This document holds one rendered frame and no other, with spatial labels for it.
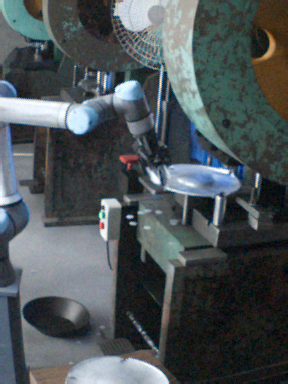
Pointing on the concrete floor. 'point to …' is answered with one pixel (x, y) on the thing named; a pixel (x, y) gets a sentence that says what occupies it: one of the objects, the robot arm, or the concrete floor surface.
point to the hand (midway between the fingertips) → (161, 182)
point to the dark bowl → (56, 315)
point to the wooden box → (77, 363)
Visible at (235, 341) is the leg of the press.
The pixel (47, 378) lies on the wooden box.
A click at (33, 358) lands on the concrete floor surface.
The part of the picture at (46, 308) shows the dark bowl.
